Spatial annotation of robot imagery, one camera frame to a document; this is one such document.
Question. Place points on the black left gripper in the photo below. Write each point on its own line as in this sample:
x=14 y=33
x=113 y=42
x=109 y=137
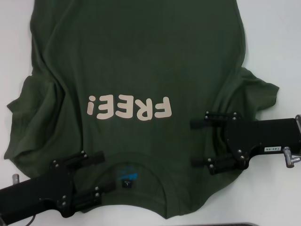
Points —
x=35 y=195

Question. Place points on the dark flat strip grey rim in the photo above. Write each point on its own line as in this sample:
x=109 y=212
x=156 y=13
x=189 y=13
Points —
x=230 y=224

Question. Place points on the dark green FREE t-shirt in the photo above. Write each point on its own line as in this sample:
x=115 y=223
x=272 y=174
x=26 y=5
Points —
x=141 y=58

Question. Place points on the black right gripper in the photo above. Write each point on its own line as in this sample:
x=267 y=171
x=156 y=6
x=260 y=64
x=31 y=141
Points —
x=258 y=134

